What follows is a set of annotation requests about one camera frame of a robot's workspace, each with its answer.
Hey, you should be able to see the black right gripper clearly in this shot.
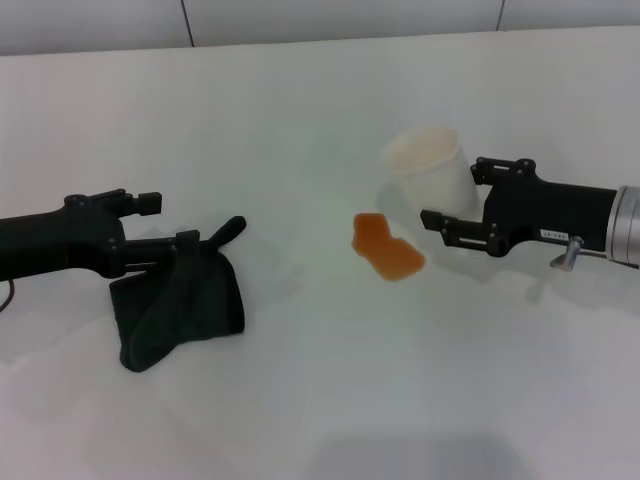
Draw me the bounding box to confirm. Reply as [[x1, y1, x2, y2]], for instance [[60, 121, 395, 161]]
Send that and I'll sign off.
[[419, 157, 620, 260]]

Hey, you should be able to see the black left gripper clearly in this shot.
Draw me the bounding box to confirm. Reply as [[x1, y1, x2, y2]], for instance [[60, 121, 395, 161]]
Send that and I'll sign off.
[[0, 188, 201, 280]]

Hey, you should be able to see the white paper cup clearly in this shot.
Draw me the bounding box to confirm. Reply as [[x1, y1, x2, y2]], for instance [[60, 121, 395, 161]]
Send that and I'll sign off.
[[380, 125, 485, 217]]

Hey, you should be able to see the dark blue rag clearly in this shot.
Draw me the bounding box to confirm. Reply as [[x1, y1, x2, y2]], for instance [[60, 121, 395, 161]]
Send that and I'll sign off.
[[108, 215, 247, 374]]

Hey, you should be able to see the brown liquid stain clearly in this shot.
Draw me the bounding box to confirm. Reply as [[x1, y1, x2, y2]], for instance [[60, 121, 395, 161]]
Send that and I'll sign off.
[[351, 212, 427, 283]]

